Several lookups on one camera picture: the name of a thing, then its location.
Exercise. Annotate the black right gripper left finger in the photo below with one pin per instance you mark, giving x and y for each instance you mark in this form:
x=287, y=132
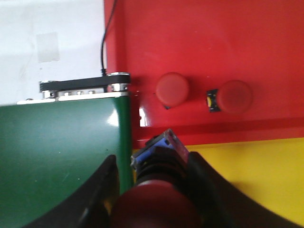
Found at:
x=90, y=205

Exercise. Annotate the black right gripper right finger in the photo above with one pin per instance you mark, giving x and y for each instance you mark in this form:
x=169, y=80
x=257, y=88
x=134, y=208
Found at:
x=221, y=205

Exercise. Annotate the red mushroom push button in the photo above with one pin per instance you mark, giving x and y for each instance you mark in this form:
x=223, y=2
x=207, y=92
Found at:
x=159, y=197
x=233, y=97
x=172, y=89

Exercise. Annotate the yellow bin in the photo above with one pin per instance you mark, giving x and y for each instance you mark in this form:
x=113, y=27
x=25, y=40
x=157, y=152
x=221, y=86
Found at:
x=270, y=172

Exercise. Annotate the green conveyor belt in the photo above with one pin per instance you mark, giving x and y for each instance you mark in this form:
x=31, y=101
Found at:
x=49, y=150

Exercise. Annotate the red bin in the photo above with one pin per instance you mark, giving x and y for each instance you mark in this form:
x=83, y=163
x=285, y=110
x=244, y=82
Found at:
x=210, y=42

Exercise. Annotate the aluminium conveyor frame rail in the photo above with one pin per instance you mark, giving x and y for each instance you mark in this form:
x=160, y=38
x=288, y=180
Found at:
x=112, y=90

